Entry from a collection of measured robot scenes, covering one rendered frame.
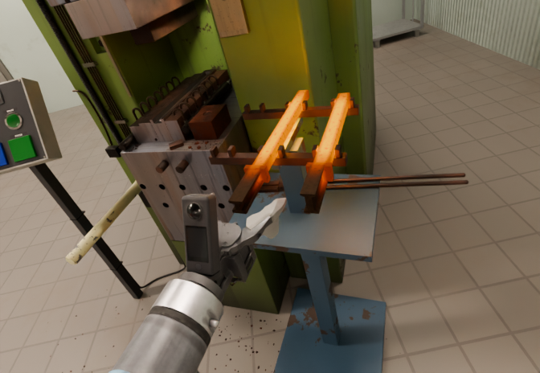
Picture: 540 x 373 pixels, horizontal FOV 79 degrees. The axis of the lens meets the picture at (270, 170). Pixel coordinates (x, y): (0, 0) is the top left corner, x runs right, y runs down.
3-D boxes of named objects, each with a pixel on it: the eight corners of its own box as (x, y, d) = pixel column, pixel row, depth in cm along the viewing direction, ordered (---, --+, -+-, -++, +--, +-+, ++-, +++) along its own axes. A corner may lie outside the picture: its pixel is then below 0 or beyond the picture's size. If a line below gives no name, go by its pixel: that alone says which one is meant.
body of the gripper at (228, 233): (222, 248, 60) (188, 309, 52) (206, 215, 55) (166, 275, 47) (259, 254, 57) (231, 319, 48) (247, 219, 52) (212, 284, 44)
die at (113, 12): (137, 29, 88) (120, -11, 82) (82, 39, 95) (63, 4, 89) (204, -6, 119) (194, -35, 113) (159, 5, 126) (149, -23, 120)
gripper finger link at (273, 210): (289, 217, 60) (247, 244, 57) (284, 193, 57) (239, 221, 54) (300, 226, 58) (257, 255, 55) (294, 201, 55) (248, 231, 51)
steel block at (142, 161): (253, 247, 124) (217, 149, 98) (170, 239, 137) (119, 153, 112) (288, 160, 165) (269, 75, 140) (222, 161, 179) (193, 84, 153)
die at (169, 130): (186, 141, 108) (175, 117, 103) (137, 142, 115) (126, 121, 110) (232, 87, 139) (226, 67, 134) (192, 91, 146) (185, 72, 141)
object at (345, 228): (371, 262, 76) (371, 256, 74) (221, 243, 91) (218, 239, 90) (381, 180, 97) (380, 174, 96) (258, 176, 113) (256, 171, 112)
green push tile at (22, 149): (35, 156, 109) (28, 134, 108) (14, 162, 109) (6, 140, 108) (39, 156, 111) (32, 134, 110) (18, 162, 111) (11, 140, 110)
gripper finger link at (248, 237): (263, 214, 56) (219, 242, 53) (260, 206, 55) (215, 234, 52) (278, 228, 53) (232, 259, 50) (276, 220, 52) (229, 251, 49)
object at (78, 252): (79, 267, 118) (71, 257, 115) (69, 265, 120) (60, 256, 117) (147, 187, 151) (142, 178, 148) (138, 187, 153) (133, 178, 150)
